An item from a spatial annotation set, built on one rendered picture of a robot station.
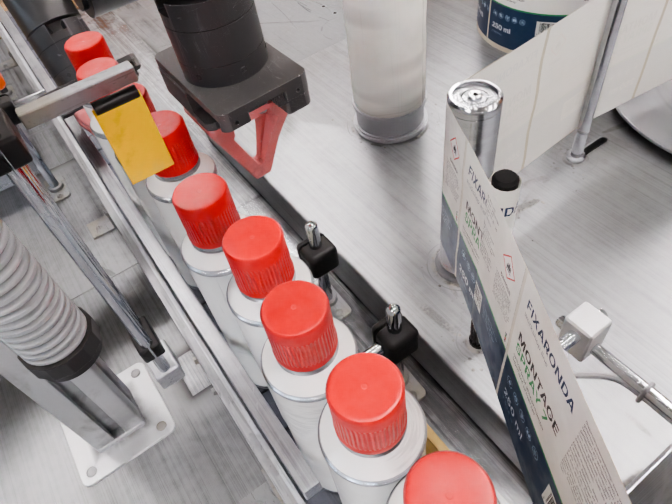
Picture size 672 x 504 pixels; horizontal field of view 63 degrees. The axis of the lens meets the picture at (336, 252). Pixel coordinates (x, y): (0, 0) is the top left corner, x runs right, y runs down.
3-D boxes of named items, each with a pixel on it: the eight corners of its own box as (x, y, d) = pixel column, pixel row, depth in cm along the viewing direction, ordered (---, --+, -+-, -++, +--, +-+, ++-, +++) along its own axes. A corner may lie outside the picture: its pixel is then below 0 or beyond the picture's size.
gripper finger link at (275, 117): (267, 127, 47) (237, 25, 40) (313, 167, 43) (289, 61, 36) (199, 165, 45) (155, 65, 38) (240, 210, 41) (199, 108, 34)
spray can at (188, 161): (275, 299, 51) (211, 120, 35) (229, 333, 49) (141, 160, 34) (244, 269, 54) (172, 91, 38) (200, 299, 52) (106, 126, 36)
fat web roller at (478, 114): (495, 266, 50) (525, 93, 36) (458, 292, 49) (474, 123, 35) (460, 238, 53) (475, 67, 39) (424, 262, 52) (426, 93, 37)
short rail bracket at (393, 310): (421, 382, 49) (421, 309, 40) (366, 423, 48) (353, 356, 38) (398, 357, 51) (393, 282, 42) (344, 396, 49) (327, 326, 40)
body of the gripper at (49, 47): (144, 68, 55) (101, -3, 53) (48, 115, 52) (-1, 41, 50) (141, 81, 61) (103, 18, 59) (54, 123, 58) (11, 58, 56)
